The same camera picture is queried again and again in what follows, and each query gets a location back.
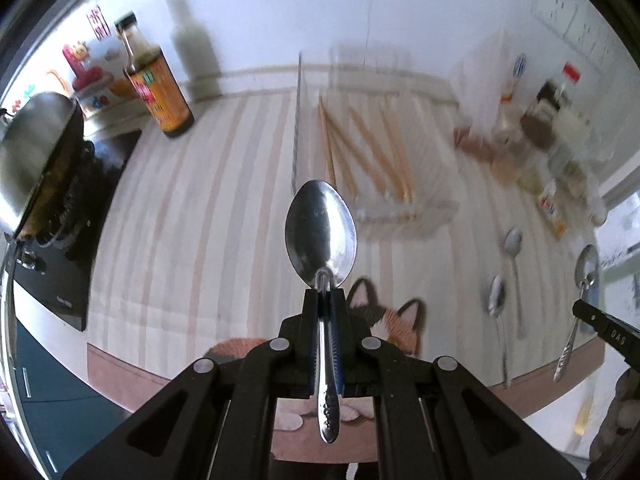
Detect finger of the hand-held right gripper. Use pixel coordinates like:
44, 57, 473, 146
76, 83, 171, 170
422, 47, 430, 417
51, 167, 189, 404
572, 298, 640, 362

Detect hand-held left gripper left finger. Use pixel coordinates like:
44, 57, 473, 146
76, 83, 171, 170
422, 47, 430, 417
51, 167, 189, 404
62, 289, 322, 480

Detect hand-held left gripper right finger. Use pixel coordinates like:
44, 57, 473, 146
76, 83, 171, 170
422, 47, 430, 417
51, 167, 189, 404
329, 289, 584, 480

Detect steel spoon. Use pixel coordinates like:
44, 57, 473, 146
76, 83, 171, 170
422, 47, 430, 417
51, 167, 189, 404
501, 227, 529, 339
284, 179, 359, 445
487, 274, 514, 389
552, 243, 600, 384

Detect clear plastic tray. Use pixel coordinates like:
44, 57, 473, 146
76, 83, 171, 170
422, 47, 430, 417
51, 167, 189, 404
289, 44, 462, 237

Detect person's right hand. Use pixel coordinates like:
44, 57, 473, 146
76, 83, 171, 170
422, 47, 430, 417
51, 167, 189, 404
587, 367, 640, 480

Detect small orange white box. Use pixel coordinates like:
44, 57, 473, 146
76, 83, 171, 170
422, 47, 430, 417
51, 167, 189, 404
537, 182, 571, 239

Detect cat print table mat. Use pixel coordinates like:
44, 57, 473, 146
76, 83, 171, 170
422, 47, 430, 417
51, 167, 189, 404
87, 62, 617, 464

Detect white lidded container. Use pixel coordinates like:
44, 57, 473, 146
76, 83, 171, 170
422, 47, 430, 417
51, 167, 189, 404
554, 104, 594, 146

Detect jar with brown lid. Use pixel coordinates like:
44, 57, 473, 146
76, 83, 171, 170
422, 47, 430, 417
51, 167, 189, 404
492, 104, 561, 184

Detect small brown packet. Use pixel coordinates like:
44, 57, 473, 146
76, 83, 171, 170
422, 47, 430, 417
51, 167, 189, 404
452, 127, 496, 161

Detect dark sauce bottle red cap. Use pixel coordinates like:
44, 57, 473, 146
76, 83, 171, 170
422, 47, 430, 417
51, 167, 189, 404
534, 62, 584, 111

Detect black gas stove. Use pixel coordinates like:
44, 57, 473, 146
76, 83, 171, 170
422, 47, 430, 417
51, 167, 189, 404
9, 129, 144, 332

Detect blue kitchen cabinet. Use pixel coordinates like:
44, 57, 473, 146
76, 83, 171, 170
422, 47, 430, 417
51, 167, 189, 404
9, 317, 127, 480

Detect soy sauce bottle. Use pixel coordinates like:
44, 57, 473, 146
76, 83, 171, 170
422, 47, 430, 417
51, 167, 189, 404
114, 11, 195, 139

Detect white plastic bag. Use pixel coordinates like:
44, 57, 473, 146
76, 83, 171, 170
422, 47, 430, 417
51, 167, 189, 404
449, 29, 531, 136

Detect steel wok with lid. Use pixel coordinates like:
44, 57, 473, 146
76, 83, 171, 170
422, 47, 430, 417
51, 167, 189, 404
0, 92, 84, 234

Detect window frame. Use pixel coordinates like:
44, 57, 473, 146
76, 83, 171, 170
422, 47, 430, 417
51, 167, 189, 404
597, 179, 640, 322

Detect white wall socket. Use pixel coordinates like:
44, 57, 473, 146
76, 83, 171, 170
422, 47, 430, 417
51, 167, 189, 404
537, 0, 576, 31
594, 34, 619, 69
567, 9, 601, 54

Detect cartoon wall stickers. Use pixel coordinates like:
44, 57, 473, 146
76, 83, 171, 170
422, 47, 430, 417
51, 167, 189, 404
0, 5, 147, 127

